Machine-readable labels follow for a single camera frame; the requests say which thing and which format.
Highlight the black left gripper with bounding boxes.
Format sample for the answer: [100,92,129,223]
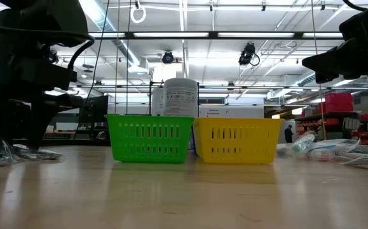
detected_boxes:
[0,81,86,150]

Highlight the clear-wrapped white toiletry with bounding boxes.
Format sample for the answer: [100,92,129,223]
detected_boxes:
[11,143,63,161]

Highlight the small white red toothpaste tube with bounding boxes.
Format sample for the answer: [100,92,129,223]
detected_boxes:
[306,149,336,162]

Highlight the red storage bins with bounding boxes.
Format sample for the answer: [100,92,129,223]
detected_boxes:
[318,92,355,114]

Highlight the black storage shelf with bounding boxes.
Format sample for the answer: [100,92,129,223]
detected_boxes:
[294,111,368,146]

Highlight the black monitor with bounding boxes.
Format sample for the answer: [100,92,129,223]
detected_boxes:
[78,94,110,125]

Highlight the standing person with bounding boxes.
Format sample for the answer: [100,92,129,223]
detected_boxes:
[284,124,294,144]

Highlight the white signboard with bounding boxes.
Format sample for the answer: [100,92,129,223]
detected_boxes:
[198,104,265,119]

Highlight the yellow plastic basket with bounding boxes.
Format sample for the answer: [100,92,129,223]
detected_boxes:
[192,116,285,165]

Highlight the green plastic basket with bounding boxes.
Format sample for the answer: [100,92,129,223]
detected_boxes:
[104,114,196,164]

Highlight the red plastic basket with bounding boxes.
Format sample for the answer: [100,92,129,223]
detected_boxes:
[145,125,175,153]

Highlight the white wipes canister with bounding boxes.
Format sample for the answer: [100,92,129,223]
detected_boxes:
[163,78,199,118]

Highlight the blue plastic basket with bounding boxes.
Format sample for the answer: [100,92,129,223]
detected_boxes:
[189,125,198,154]

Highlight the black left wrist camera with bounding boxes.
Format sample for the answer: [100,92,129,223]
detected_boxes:
[21,59,78,92]

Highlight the yellow hanging cord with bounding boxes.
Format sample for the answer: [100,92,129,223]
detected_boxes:
[310,0,328,141]

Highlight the black overhead mounted camera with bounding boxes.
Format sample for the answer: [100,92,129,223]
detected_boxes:
[161,50,175,65]
[238,42,261,68]

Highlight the black overhead frame bar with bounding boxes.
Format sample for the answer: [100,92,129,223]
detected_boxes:
[85,31,368,41]

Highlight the white cable loop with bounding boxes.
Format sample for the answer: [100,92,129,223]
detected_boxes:
[129,0,147,25]

